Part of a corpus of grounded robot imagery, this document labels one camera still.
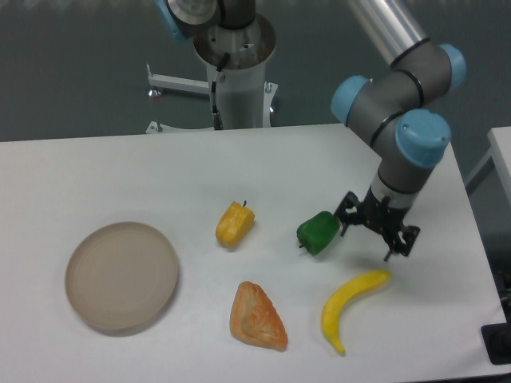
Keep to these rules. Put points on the orange pastry turnover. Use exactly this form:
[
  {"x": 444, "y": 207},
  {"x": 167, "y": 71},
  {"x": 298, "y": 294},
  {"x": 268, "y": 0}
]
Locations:
[{"x": 255, "y": 321}]

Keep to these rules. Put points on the green bell pepper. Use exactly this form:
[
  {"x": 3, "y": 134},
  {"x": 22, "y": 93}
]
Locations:
[{"x": 315, "y": 234}]

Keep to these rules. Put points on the beige round plate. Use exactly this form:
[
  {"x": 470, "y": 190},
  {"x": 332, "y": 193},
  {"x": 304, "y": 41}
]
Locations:
[{"x": 120, "y": 278}]

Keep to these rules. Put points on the yellow bell pepper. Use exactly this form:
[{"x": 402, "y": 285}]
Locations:
[{"x": 234, "y": 224}]

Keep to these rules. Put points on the yellow banana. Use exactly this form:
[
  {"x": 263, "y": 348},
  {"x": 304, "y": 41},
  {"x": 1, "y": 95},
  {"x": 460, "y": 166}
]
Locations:
[{"x": 342, "y": 297}]

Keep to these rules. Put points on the white side table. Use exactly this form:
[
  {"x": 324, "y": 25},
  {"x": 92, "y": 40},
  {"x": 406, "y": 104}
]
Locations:
[{"x": 496, "y": 157}]

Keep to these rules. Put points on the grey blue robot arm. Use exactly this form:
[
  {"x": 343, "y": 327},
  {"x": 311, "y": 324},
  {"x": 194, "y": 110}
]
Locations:
[{"x": 388, "y": 114}]

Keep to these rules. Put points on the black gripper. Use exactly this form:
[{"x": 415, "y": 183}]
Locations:
[{"x": 382, "y": 214}]

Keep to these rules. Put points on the black device at edge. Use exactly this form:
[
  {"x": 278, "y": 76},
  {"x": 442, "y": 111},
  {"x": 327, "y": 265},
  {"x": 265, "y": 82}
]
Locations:
[{"x": 496, "y": 338}]

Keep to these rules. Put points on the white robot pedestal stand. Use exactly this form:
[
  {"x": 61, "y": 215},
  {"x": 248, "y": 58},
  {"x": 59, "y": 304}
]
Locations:
[{"x": 236, "y": 85}]

